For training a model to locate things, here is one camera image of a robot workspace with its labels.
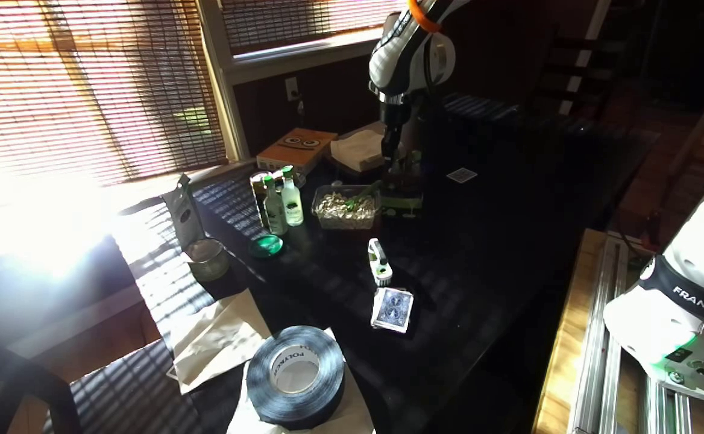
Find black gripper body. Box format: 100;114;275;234
380;94;412;175

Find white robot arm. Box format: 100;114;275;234
387;94;704;400

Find dark bottle carrier box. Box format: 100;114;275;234
380;166;424;219

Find white plastic bottle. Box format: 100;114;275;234
282;166;304;227
263;177;287;237

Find white green carton box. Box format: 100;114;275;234
166;175;204;248

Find folded white towel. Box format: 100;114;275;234
331;124;387;175

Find clear plastic container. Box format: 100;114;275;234
312;183;382;229

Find white small device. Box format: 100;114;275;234
366;239;394;284

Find green lid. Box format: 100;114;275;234
253;234;286;258

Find blue playing card pack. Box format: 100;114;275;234
372;287;416;334

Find small glass jar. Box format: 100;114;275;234
188;239;229;282

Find white paper under tape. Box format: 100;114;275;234
226;325;376;434

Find window blinds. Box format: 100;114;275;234
0;0;406;192

